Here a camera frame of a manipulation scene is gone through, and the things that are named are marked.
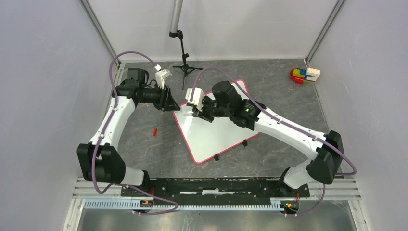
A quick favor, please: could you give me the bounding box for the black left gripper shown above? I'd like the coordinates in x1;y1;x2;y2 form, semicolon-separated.
139;82;180;112

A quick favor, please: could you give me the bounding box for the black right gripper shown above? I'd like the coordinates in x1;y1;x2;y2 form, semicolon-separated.
192;96;232;123

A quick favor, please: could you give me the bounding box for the white marker pen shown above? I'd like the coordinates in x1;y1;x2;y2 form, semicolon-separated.
184;111;194;116

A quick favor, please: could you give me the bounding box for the pink-framed whiteboard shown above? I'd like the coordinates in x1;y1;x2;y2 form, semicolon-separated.
173;79;260;165

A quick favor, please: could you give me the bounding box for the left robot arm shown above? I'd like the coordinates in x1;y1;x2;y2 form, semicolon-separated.
76;68;180;196

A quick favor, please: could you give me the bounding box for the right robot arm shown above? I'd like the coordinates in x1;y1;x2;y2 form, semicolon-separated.
185;81;344;196

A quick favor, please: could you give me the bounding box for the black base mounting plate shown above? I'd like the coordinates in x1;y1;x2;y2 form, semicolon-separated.
120;177;310;206

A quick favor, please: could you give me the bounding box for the grey metal pole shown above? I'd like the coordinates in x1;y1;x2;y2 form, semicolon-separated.
169;0;183;38

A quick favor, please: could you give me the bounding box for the colourful toy block stack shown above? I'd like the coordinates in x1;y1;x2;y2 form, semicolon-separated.
289;68;320;84

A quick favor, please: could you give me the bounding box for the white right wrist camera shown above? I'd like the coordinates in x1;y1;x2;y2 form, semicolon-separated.
185;87;205;111

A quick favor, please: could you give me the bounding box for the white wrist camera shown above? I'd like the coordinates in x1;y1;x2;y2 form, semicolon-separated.
185;87;205;111
155;64;172;89

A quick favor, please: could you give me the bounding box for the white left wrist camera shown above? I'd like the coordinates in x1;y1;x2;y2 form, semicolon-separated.
155;64;172;89

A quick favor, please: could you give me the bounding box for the black camera tripod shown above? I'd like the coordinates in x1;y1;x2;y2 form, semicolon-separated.
171;30;202;89

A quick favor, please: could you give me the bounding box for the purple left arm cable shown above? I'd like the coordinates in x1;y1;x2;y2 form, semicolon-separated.
91;51;180;216

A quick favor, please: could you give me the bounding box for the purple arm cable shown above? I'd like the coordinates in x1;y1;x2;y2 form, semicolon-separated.
189;67;357;218
91;51;180;216

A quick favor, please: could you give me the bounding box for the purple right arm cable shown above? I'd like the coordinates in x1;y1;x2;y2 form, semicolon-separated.
189;67;357;218

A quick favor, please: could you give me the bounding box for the blue slotted cable duct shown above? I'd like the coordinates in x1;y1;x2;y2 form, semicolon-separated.
83;198;300;211

